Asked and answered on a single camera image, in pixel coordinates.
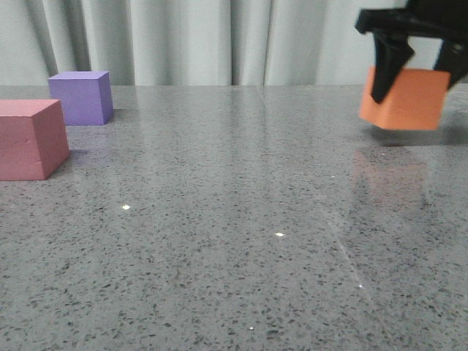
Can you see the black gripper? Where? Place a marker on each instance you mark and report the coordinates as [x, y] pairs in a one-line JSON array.
[[392, 28]]

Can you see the purple foam cube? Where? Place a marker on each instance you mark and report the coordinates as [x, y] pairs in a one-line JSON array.
[[85, 97]]

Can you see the orange foam cube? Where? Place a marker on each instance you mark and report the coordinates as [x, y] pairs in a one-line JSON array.
[[414, 102]]

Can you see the pink foam cube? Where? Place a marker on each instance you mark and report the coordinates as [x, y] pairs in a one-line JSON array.
[[33, 139]]

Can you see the grey-green curtain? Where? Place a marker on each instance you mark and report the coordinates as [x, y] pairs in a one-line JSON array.
[[189, 43]]

